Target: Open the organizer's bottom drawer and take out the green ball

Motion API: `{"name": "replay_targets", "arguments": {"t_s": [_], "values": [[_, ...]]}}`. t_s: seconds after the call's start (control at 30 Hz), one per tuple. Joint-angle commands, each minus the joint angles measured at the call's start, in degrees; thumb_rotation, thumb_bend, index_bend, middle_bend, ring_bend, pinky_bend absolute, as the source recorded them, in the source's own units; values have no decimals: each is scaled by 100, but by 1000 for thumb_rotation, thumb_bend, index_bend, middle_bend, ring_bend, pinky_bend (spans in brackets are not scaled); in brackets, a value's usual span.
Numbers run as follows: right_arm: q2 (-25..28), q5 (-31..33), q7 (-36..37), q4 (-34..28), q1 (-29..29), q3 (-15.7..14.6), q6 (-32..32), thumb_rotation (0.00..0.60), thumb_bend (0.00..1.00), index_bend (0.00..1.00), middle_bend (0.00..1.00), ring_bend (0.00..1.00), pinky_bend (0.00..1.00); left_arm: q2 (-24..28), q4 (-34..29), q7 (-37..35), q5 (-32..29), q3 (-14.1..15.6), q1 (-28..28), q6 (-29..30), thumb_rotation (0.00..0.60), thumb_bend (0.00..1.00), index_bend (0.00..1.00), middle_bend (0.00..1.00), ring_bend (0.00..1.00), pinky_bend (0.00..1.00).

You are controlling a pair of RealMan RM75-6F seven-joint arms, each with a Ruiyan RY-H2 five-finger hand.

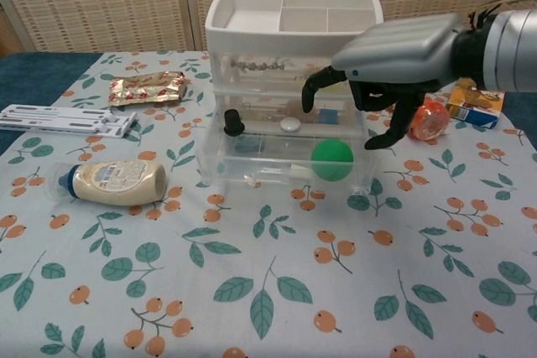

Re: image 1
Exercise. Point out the small teal item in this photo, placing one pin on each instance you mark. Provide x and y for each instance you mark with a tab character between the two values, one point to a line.
247	145

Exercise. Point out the white toothbrush pack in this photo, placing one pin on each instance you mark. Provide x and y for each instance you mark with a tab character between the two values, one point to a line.
54	111
50	126

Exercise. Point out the small black top hat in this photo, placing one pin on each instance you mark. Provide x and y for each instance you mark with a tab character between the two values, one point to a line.
235	123

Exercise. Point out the fruit leaf print tablecloth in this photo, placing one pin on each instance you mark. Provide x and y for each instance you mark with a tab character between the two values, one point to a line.
268	270

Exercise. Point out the gold foil snack packet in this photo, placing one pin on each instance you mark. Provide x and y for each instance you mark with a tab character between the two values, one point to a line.
147	89

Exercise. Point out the clear plastic container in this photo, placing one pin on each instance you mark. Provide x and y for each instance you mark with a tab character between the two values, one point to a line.
268	170
268	107
260	80

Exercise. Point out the small white round disc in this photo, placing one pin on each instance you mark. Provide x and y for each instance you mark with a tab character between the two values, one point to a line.
290	124

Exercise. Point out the mayonnaise squeeze bottle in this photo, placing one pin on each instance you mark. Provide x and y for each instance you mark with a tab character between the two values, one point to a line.
121	182

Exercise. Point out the green ball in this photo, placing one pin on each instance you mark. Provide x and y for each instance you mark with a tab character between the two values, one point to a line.
331	161

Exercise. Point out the white plastic drawer organizer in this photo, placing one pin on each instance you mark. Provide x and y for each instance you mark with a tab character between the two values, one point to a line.
235	41

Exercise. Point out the small blue block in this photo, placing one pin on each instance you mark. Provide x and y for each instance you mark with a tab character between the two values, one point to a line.
329	117

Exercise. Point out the orange blue carton box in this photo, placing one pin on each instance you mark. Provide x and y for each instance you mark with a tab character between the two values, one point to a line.
474	112

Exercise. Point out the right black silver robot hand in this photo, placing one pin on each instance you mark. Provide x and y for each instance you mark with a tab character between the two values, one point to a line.
403	52

